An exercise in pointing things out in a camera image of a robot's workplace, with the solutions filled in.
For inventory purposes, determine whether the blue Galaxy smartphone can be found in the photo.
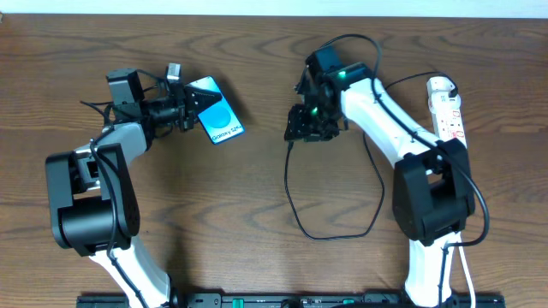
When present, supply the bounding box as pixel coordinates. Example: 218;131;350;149
189;76;245;145

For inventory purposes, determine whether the black charger cable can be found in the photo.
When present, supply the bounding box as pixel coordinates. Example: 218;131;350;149
283;71;459;241

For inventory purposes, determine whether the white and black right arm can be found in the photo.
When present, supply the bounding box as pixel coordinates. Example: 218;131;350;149
284;44;488;307

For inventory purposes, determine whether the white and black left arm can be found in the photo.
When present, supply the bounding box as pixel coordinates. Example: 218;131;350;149
45;63;223;307

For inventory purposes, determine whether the white charger plug adapter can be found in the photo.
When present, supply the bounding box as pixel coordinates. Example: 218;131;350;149
428;91;462;114

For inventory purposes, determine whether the white power strip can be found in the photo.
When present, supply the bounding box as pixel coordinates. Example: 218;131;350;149
426;76;468;147

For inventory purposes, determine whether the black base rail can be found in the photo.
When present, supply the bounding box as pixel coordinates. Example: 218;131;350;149
75;291;506;308

